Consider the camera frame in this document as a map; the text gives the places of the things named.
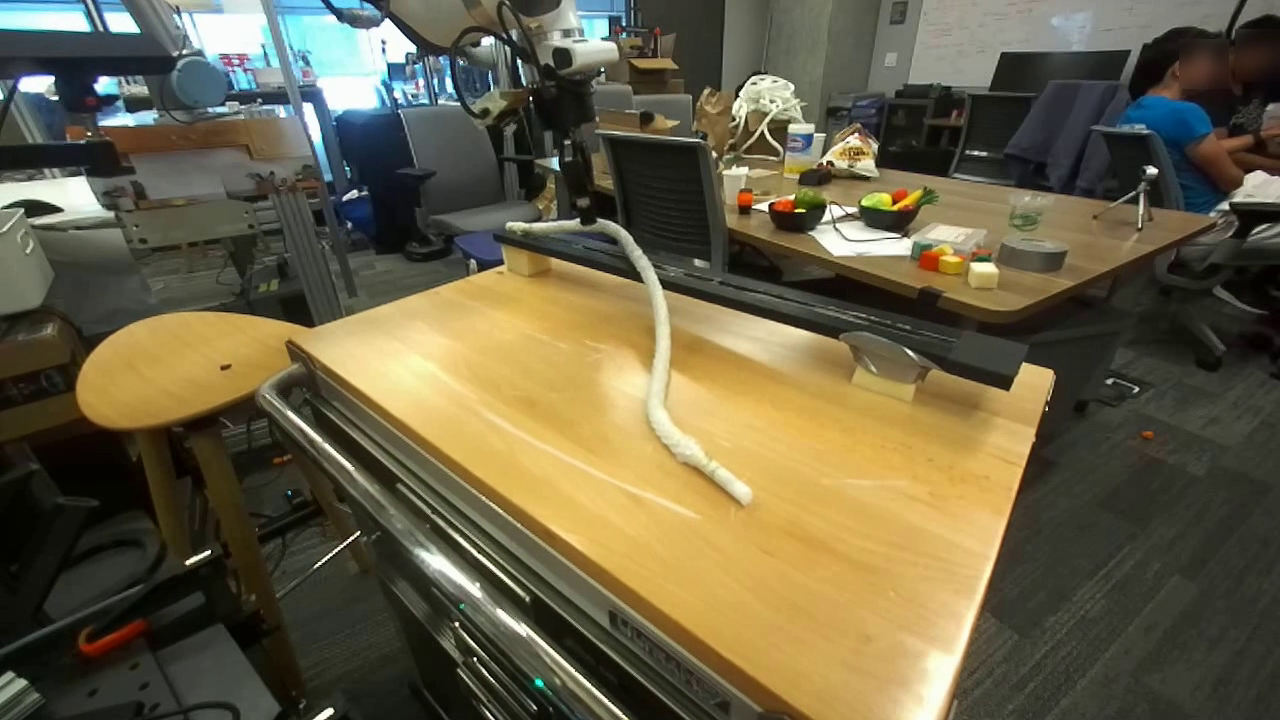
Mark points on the wooden support block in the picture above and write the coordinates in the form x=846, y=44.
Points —
x=884, y=367
x=524, y=262

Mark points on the steel cart handle bar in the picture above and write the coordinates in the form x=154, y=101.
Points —
x=440, y=580

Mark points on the clear plastic cup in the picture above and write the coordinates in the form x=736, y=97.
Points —
x=1027, y=213

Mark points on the grey duct tape roll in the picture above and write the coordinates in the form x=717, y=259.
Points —
x=1032, y=255

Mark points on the orange handled tool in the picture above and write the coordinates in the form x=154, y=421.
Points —
x=105, y=642

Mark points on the round wooden stool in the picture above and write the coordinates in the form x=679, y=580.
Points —
x=179, y=372

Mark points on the far wooden support block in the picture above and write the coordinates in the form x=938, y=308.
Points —
x=524, y=262

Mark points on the near wooden support block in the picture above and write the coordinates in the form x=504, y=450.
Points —
x=884, y=367

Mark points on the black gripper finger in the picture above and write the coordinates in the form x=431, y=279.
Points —
x=586, y=195
x=571, y=173

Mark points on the black fruit bowl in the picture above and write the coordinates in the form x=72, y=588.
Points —
x=799, y=213
x=893, y=211

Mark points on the grey fabric office chair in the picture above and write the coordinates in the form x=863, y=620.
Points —
x=461, y=176

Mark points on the red toy block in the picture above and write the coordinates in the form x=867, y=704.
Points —
x=930, y=262

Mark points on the person in blue shirt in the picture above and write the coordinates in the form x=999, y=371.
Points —
x=1164, y=97

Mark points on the yellow toy block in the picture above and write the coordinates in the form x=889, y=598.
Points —
x=952, y=267

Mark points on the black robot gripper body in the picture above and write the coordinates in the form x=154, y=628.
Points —
x=564, y=108

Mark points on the wooden top tool cart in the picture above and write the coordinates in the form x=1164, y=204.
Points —
x=694, y=506

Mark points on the grey mesh office chair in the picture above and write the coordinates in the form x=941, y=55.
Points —
x=666, y=199

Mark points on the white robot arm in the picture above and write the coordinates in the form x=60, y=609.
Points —
x=546, y=69

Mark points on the white paper sheet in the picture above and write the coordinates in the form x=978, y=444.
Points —
x=846, y=232

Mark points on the wooden side desk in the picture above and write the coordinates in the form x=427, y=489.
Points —
x=972, y=222

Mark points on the cream toy block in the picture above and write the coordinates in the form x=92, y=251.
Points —
x=982, y=272

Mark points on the long black rail object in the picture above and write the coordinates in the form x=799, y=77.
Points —
x=610, y=251

